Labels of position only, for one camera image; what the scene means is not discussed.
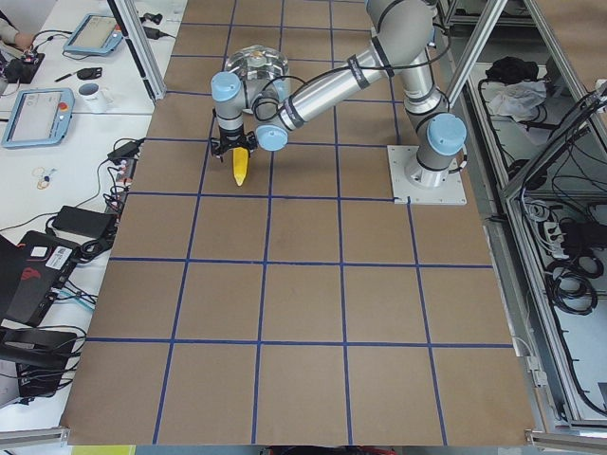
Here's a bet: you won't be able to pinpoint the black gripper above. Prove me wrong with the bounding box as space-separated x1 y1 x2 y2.
210 132 257 163

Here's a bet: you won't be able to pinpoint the yellow corn cob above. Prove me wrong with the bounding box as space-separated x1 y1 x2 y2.
232 147 249 187

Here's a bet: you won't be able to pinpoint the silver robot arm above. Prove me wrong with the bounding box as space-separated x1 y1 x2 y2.
211 0 467 189

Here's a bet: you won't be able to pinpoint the pale green cooking pot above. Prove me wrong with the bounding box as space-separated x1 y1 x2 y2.
243 70 291 101

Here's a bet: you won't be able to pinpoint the glass pot lid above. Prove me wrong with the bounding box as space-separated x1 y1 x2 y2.
224 45 289 81

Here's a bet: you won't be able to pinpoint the person's hand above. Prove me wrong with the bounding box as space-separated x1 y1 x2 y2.
14 31 34 50

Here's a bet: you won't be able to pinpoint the small black adapter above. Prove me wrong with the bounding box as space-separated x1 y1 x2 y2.
107 138 145 164

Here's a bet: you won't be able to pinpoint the white power strip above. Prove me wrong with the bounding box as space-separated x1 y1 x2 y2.
104 157 138 214

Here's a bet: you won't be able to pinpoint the black power brick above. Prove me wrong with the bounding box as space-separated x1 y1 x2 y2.
51 206 116 239

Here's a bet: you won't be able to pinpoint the white mug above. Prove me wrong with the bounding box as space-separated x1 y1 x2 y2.
78 82 114 114

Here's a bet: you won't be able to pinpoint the upper blue teach pendant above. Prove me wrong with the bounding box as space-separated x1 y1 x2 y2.
64 13 123 56

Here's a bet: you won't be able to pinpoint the blue teach pendant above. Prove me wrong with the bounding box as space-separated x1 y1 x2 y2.
1 88 75 149
64 13 123 56

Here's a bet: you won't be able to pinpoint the lower blue teach pendant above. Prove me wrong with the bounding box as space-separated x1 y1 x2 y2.
1 88 75 149

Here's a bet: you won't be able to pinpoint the black docking device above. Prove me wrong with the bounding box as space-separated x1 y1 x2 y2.
1 327 85 404

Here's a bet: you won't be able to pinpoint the black cloth bundle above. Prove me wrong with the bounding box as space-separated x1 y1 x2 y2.
486 56 539 84

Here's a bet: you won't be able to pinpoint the white crumpled cloth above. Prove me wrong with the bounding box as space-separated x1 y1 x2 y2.
487 82 546 121

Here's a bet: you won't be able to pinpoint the left aluminium frame post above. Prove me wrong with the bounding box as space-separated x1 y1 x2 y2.
107 0 167 102

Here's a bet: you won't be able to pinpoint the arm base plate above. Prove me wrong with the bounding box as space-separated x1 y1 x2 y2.
387 145 467 206

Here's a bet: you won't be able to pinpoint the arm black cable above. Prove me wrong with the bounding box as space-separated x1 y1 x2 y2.
249 18 451 122

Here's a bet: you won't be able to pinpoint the right aluminium frame rack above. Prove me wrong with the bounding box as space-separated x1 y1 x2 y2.
438 1 606 454

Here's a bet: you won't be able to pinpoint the coiled black cables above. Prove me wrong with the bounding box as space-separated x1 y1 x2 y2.
543 255 599 317

